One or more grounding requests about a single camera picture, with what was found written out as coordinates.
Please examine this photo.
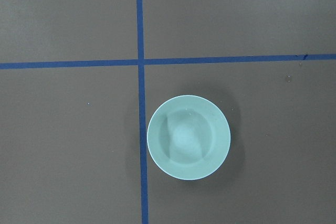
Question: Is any light green ceramic bowl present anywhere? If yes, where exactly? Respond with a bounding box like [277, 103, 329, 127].
[146, 95, 231, 180]

